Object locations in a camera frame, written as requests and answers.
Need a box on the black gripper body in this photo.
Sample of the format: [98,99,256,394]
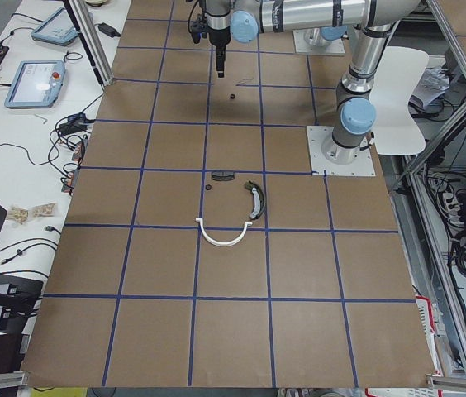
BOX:
[189,13,231,46]

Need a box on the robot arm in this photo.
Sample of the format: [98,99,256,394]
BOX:
[303,26,347,47]
[187,1,418,165]

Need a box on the black power adapter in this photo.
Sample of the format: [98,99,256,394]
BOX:
[97,22,121,37]

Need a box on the black brake pad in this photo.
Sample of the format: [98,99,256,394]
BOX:
[211,170,235,182]

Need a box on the far teach pendant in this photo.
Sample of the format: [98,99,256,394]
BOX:
[31,7,78,46]

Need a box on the teach pendant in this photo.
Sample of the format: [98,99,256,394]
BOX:
[31,7,78,46]
[4,60,66,109]

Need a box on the green curved brake shoe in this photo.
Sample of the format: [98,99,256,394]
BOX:
[244,180,266,221]

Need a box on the near teach pendant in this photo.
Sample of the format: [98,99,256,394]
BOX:
[4,60,66,109]

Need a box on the white curved plastic part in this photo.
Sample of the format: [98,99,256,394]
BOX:
[195,218,253,248]

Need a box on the white chair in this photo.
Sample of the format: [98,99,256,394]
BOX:
[369,46,429,155]

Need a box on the aluminium frame post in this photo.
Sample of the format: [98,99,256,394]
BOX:
[63,0,113,87]

